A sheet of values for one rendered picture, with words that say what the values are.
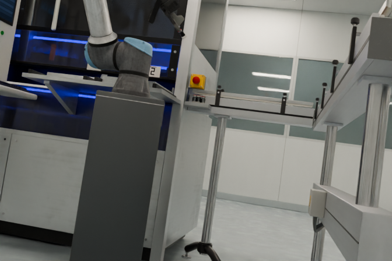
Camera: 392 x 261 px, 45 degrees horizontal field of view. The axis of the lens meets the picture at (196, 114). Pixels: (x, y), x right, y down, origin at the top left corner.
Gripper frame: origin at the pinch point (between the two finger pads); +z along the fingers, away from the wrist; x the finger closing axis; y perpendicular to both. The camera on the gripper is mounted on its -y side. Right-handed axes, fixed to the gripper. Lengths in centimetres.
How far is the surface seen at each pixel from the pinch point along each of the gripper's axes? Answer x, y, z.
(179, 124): 13, -28, 44
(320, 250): -47, -3, 111
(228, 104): 20, 0, 53
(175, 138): 10, -33, 48
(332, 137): -28, 31, 77
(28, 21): 64, -69, -43
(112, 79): -2.7, -38.5, 1.2
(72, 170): 20, -92, 33
